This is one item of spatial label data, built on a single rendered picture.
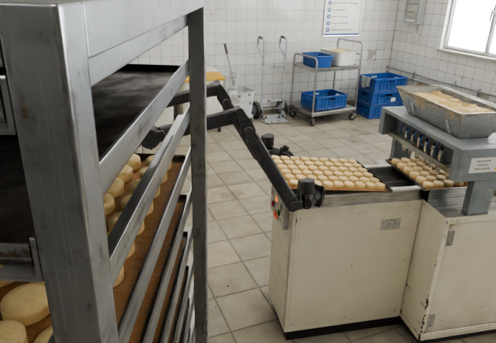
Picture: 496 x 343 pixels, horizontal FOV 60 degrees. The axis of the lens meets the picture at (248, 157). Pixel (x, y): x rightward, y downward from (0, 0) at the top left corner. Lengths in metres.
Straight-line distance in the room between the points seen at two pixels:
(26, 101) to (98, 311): 0.13
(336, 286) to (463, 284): 0.65
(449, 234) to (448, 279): 0.28
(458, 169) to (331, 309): 1.00
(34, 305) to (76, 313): 0.24
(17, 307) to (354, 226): 1.89
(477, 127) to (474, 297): 0.93
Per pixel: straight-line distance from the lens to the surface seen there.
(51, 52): 0.23
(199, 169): 0.89
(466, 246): 2.42
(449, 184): 2.41
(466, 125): 2.22
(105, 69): 0.37
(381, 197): 2.25
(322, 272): 2.34
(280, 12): 6.44
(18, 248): 0.29
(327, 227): 2.19
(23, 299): 0.54
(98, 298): 0.29
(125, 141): 0.42
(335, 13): 6.87
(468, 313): 2.74
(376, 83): 6.57
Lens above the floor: 1.83
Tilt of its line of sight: 22 degrees down
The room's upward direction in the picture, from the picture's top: 2 degrees clockwise
